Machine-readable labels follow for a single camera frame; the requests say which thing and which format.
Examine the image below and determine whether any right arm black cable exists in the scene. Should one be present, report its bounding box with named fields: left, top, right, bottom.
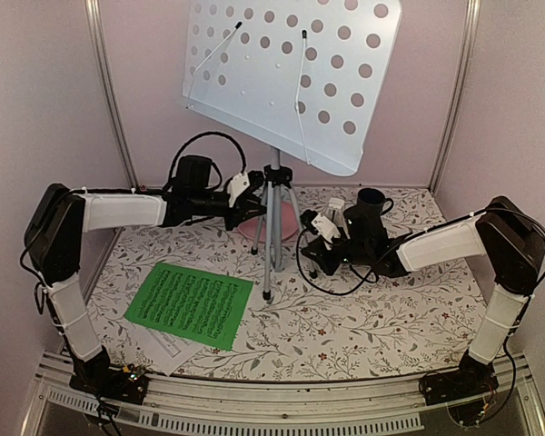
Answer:
left=295, top=226, right=378, bottom=296

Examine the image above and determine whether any white metronome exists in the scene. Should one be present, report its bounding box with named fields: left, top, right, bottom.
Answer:
left=325, top=197, right=346, bottom=228

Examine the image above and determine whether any grey perforated music stand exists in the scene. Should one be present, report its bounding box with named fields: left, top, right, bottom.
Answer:
left=181, top=0, right=403, bottom=301

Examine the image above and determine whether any aluminium frame post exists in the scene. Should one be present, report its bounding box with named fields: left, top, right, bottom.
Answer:
left=428, top=0, right=481, bottom=196
left=84, top=0, right=140, bottom=187

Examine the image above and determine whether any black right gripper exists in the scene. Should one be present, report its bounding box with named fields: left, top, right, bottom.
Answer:
left=303, top=227, right=372, bottom=275

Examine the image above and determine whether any dark blue cup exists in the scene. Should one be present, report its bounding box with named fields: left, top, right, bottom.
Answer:
left=356, top=187, right=394, bottom=216

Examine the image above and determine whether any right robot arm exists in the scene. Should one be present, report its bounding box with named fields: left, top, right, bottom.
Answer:
left=296, top=188, right=545, bottom=396

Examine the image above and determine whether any right aluminium frame post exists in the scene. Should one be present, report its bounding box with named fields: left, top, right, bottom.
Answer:
left=428, top=0, right=481, bottom=196

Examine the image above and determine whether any pink plastic plate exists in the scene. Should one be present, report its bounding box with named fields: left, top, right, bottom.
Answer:
left=238, top=201, right=298, bottom=243

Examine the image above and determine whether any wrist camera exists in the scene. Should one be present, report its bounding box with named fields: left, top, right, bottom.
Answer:
left=225, top=170, right=264, bottom=207
left=301, top=210, right=341, bottom=244

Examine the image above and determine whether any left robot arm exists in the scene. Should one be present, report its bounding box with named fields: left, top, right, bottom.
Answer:
left=19, top=155, right=265, bottom=394

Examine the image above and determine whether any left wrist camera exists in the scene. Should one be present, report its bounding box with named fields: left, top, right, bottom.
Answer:
left=225, top=170, right=264, bottom=207

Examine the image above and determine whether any left aluminium frame post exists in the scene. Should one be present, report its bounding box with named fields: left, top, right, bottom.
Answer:
left=84, top=0, right=140, bottom=187

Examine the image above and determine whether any front aluminium rail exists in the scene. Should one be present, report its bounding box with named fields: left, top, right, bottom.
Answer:
left=21, top=352, right=545, bottom=435

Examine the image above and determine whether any white sheet music paper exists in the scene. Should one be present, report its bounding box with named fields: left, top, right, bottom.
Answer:
left=134, top=327, right=205, bottom=376

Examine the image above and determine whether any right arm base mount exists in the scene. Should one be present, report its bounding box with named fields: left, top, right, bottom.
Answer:
left=418, top=369, right=499, bottom=427

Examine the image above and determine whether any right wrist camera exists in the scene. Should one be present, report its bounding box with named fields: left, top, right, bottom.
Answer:
left=301, top=210, right=341, bottom=244

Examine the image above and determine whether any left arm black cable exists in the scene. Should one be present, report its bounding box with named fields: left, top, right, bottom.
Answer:
left=167, top=131, right=249, bottom=192

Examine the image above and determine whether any green sheet music paper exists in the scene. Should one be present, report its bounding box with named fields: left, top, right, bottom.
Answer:
left=124, top=263, right=253, bottom=351

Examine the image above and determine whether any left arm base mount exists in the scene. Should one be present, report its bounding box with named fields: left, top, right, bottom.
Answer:
left=69, top=362, right=149, bottom=405

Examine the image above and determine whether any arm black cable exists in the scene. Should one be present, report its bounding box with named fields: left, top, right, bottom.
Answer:
left=167, top=131, right=249, bottom=192
left=295, top=226, right=378, bottom=296

